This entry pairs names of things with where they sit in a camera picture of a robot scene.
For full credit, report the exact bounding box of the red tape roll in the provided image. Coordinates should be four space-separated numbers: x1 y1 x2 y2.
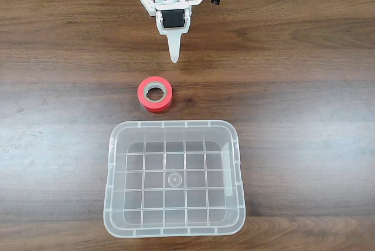
137 76 174 114

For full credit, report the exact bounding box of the clear plastic box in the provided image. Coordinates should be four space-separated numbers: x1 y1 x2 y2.
102 120 247 239

